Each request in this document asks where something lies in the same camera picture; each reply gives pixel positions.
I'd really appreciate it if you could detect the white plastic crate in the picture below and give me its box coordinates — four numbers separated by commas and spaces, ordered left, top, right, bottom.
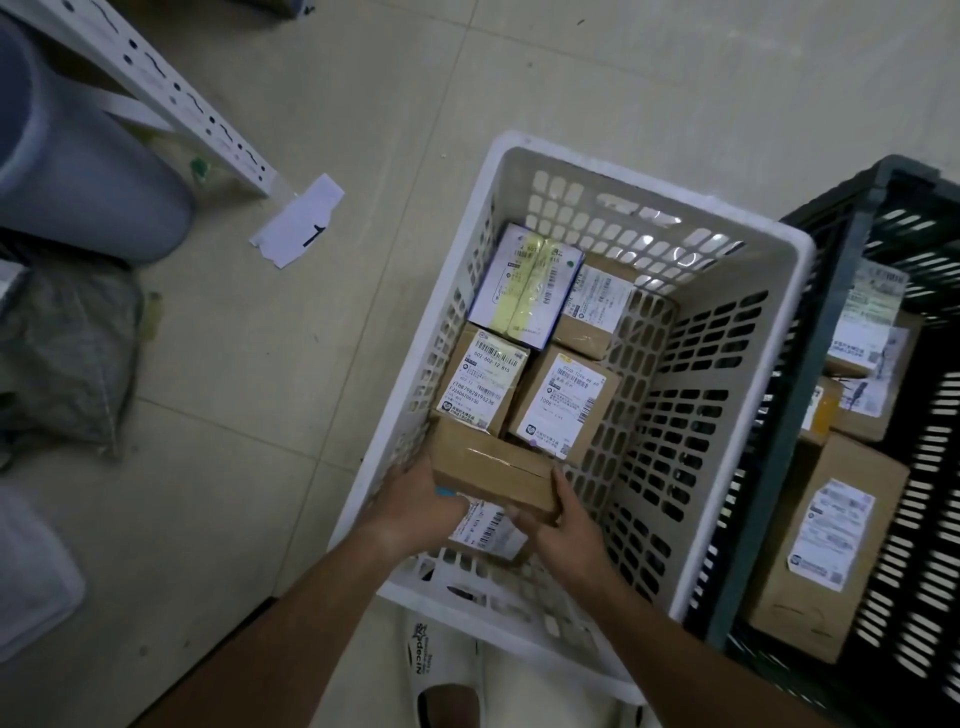
327, 132, 817, 707

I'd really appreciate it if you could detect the white paper scrap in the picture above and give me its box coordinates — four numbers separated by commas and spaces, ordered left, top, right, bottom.
249, 174, 346, 270

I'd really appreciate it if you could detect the grey plastic roll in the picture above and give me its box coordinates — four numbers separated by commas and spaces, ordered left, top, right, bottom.
0, 11, 198, 265

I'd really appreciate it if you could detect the small cardboard box yellow tape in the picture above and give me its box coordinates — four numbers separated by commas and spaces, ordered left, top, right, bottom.
799, 377, 843, 444

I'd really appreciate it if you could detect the cardboard box with large label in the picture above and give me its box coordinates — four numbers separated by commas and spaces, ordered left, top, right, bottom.
823, 258, 925, 378

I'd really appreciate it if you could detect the brown cardboard box white label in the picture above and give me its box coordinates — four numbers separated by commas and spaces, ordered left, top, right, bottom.
507, 345, 624, 462
551, 253, 680, 361
447, 496, 531, 564
432, 324, 531, 438

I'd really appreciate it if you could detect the dark green plastic crate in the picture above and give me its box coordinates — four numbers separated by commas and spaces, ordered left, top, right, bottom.
684, 154, 960, 728

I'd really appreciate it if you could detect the plain brown cardboard box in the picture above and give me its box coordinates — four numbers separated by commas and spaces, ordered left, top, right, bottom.
428, 416, 564, 525

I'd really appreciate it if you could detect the white plastic bag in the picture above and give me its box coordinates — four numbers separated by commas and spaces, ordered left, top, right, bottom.
0, 480, 87, 665

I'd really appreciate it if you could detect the cardboard box with torn label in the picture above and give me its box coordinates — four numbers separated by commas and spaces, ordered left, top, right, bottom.
829, 327, 912, 444

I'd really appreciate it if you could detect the white box with yellow tape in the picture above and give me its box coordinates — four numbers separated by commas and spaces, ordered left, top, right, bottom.
468, 222, 587, 340

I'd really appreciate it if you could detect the person's right hand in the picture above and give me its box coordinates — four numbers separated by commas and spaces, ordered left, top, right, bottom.
504, 465, 622, 603

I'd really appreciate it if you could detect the person's right forearm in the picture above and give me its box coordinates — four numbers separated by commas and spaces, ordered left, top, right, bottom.
577, 566, 837, 728

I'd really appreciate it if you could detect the person's left forearm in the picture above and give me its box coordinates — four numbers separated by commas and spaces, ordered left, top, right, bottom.
133, 528, 421, 728

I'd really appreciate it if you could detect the white perforated metal shelf post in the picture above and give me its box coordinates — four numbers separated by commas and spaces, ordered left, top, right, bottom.
0, 0, 297, 207

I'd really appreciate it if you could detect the person's left hand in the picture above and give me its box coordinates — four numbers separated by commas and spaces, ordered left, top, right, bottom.
358, 452, 472, 565

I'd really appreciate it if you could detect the grey-green plastic bag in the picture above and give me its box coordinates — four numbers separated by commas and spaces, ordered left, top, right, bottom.
0, 258, 145, 470

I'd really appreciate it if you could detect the person's white shoe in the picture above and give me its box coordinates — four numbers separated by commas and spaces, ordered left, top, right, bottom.
405, 616, 650, 728

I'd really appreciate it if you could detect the large cardboard box white label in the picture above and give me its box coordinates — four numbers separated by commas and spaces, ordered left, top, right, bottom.
747, 432, 911, 666

